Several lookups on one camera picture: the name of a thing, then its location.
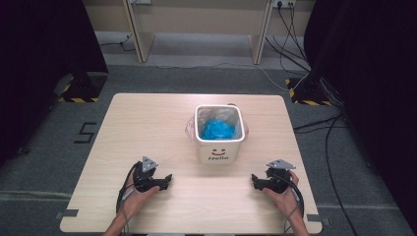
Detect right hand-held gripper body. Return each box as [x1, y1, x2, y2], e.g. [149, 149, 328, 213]
[266, 158, 297, 195]

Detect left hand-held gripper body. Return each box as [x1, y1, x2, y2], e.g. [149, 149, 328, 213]
[132, 155, 159, 194]

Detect white smiley trash bin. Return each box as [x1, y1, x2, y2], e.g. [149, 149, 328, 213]
[195, 103, 246, 165]

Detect person's right hand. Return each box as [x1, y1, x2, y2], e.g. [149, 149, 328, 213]
[262, 170, 301, 217]

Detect person's left hand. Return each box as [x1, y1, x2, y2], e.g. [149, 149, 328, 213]
[121, 175, 160, 220]

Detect grey tape strip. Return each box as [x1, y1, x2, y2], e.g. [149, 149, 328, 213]
[306, 213, 330, 226]
[54, 208, 80, 220]

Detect crumpled blue plastic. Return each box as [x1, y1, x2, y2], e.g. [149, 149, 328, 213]
[200, 118, 236, 141]

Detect black hazard-striped stand base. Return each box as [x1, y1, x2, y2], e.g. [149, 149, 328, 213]
[58, 72, 108, 103]
[284, 77, 332, 106]

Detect beige desk leg panel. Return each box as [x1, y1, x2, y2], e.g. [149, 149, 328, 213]
[248, 0, 273, 66]
[122, 0, 155, 64]

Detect black curtain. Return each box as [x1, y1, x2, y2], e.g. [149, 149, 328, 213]
[304, 0, 417, 227]
[0, 0, 109, 165]

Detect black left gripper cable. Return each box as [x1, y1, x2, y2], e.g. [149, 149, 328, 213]
[115, 161, 141, 235]

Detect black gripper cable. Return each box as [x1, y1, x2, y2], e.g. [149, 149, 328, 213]
[115, 161, 141, 235]
[271, 171, 306, 235]

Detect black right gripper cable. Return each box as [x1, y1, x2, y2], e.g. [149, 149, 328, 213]
[271, 171, 306, 235]

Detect thick black floor cables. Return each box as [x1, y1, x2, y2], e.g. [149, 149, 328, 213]
[293, 112, 358, 236]

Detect white floor cable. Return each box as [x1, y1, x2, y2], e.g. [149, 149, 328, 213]
[156, 62, 289, 92]

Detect thin black floor cable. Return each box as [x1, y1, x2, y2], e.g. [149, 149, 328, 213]
[98, 33, 136, 52]

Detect black wall outlet cables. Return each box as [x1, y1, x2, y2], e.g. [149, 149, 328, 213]
[265, 3, 311, 77]

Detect white wall outlet with plugs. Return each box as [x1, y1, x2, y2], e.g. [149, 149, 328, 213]
[271, 0, 296, 8]

